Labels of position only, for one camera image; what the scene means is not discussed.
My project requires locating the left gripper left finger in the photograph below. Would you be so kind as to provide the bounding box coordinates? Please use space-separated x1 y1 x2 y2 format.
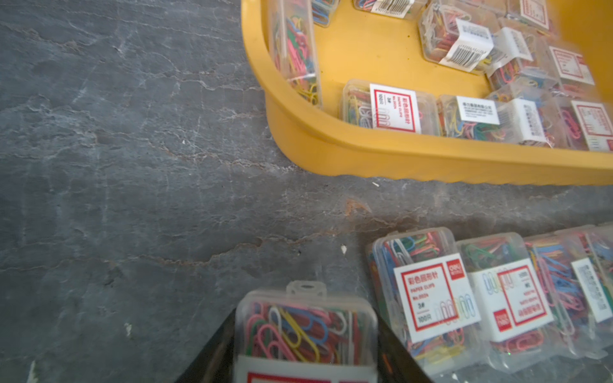
175 309 236 383

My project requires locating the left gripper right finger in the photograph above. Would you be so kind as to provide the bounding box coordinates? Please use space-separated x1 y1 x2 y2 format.
378 327 431 383

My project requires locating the clear paper clip box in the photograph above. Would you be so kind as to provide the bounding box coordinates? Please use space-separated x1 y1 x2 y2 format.
587 222 612 297
525 229 612 359
232 281 378 383
457 232 563 373
366 227 486 376

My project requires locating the yellow plastic storage tray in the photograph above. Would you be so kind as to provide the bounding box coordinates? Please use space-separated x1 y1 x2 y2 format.
241 1 612 186

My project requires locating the tray paper clip box white label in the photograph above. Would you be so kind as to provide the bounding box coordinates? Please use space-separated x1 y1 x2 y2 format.
437 95 506 143

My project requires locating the tray paper clip box red label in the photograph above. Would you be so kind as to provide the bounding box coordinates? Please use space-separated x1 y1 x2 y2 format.
341 79 442 137

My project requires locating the barcode label paper clip box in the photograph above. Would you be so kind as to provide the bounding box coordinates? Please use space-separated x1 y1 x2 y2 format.
418 1 500 75

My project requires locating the tilted paper clip box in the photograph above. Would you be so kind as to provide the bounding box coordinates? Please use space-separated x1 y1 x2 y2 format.
267 0 322 108

